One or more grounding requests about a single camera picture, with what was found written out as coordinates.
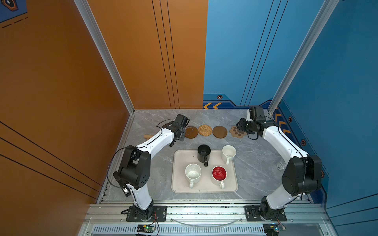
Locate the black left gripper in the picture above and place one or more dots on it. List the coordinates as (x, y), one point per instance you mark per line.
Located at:
(183, 134)

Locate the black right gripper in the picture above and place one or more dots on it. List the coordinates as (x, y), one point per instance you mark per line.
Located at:
(240, 125)

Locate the cream white mug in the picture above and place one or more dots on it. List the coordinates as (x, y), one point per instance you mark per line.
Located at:
(228, 154)

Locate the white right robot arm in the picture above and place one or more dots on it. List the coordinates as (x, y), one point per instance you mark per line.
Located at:
(302, 173)

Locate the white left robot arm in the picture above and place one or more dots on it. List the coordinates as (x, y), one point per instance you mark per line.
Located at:
(135, 167)

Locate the glossy dark brown coaster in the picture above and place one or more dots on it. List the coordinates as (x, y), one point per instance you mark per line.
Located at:
(191, 132)

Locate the cork paw print coaster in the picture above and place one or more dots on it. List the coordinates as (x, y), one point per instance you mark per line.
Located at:
(235, 132)

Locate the round woven rattan coaster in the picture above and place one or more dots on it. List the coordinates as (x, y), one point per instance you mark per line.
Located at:
(205, 130)

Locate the black mug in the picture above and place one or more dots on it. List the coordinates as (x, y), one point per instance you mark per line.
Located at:
(203, 154)

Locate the round brown wooden coaster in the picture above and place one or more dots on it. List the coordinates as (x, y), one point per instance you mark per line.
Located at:
(219, 132)

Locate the clear glass cup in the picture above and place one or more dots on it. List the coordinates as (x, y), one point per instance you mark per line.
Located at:
(281, 166)

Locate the white ribbed mug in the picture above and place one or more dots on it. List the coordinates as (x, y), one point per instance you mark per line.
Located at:
(193, 174)

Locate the beige serving tray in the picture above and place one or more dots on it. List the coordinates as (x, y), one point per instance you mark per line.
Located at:
(180, 183)

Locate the red interior white mug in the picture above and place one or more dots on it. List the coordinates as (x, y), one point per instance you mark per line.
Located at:
(218, 176)

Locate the black stapler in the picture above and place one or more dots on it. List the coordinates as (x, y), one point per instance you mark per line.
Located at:
(127, 189)

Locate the circuit board right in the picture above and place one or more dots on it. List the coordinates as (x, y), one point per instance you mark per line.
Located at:
(273, 229)

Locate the green circuit board left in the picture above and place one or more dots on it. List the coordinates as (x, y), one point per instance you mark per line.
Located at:
(146, 230)

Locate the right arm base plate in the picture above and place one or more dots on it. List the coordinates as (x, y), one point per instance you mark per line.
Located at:
(256, 213)

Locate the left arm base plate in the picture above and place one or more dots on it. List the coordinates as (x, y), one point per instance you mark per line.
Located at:
(134, 214)

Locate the aluminium corner post left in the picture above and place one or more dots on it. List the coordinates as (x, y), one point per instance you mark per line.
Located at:
(95, 32)

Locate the aluminium corner post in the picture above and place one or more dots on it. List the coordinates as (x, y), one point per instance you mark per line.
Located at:
(311, 37)
(95, 32)

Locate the aluminium front rail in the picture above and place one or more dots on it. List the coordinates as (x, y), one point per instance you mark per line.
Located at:
(188, 218)

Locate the aluminium corner post right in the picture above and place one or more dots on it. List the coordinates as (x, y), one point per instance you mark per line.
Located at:
(311, 37)

